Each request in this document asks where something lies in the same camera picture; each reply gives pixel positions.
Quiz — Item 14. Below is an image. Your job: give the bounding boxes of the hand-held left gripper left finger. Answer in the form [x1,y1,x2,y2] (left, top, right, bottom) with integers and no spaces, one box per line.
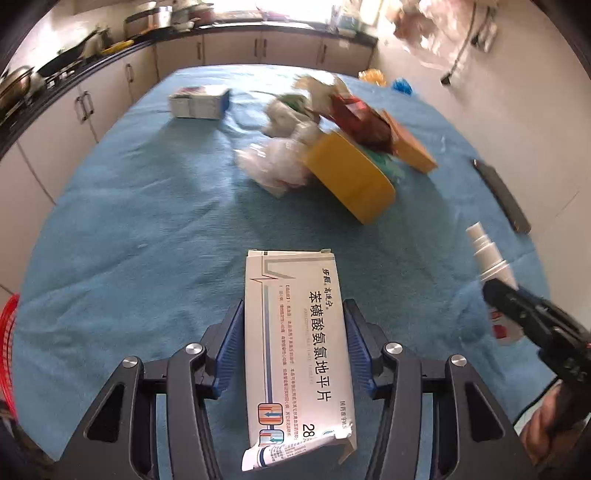
[58,299,245,480]

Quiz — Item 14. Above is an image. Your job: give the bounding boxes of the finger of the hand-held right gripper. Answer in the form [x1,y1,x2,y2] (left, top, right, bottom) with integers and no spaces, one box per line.
[482,279,561,334]

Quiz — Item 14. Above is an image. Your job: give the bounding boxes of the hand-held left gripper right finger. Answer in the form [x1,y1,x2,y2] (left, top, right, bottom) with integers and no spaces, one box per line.
[342,299,539,480]

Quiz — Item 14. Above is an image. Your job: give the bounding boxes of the white spray bottle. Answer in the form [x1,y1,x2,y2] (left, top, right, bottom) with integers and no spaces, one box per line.
[465,222,525,346]

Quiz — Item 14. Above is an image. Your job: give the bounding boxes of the white medicine box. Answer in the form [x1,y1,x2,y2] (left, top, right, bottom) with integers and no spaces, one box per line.
[245,249,358,464]

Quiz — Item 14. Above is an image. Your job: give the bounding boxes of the white ointment tube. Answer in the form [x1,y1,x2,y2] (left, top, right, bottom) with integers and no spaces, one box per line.
[241,427,356,472]

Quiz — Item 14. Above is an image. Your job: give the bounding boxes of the teal cartoon tissue pack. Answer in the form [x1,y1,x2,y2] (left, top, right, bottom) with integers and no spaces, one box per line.
[367,148,406,182]

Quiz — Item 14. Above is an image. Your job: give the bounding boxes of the person's right hand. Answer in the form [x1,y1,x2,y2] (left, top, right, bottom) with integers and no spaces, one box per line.
[519,407,561,468]

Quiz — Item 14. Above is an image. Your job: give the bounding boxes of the blue tablecloth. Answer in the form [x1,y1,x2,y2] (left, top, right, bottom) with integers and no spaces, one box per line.
[11,65,555,480]

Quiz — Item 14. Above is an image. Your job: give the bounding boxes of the yellow cardboard box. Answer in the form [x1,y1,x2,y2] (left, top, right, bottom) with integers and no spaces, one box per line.
[305,130,397,225]

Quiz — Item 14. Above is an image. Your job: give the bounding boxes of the crumpled clear plastic bag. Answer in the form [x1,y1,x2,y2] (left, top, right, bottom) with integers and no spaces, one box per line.
[235,124,320,198]

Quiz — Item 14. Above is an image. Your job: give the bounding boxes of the orange cardboard box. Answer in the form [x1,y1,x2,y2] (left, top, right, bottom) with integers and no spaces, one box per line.
[379,110,438,175]

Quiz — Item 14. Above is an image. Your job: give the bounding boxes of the red foil packet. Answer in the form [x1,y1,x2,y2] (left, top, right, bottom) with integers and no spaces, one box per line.
[330,95,394,153]

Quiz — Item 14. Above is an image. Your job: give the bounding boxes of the red plastic basket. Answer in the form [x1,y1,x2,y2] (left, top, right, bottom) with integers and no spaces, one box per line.
[0,293,20,422]

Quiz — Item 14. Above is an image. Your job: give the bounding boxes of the white and blue carton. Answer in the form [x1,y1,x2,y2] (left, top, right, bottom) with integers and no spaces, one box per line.
[169,87,232,121]

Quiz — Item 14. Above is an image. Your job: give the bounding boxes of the crumpled beige wrapper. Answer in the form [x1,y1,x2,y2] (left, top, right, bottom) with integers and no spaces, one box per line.
[294,75,352,116]

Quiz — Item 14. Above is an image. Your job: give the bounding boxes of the beige base cabinets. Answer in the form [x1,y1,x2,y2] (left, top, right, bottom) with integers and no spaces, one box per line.
[0,30,377,296]

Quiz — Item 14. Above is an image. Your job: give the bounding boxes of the hanging clear plastic bags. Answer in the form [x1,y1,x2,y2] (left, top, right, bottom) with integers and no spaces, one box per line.
[387,0,465,63]

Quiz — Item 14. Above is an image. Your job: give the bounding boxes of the black kitchen counter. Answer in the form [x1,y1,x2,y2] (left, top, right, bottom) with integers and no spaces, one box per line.
[0,23,379,158]

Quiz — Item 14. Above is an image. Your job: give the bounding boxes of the gas stove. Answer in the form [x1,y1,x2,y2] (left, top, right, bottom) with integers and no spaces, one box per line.
[44,60,95,88]

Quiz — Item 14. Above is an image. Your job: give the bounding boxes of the silver rice cooker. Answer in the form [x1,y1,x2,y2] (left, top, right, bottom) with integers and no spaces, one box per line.
[124,6,174,38]

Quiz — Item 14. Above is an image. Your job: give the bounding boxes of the steel pot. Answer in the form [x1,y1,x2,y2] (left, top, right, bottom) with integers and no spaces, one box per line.
[0,66,36,112]

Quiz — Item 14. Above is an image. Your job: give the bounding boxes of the black wok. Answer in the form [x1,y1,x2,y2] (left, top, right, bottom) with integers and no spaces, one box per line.
[37,30,100,77]

